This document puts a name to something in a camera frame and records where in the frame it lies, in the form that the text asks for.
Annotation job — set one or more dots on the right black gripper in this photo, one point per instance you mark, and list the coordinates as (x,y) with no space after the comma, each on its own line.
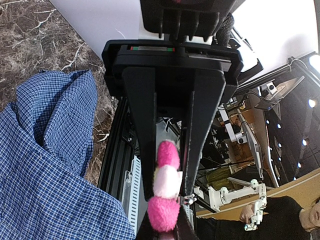
(137,60)

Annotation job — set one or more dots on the black aluminium front rail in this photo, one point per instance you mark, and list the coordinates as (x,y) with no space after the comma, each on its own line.
(120,151)

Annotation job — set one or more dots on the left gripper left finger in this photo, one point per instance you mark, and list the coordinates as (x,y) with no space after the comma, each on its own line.
(146,232)

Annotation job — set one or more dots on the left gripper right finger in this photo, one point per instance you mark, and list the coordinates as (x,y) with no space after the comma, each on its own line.
(183,229)

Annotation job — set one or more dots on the pink flower brooch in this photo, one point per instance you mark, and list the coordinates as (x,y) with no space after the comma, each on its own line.
(163,208)

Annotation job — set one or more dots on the person in black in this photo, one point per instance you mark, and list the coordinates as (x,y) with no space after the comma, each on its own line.
(284,219)

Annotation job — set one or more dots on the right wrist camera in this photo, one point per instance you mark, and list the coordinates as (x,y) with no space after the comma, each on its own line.
(185,18)

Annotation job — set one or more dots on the blue checkered shirt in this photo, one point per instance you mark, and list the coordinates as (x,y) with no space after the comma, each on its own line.
(46,143)

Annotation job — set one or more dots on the white slotted cable duct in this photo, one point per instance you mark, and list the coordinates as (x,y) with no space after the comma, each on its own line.
(131,192)

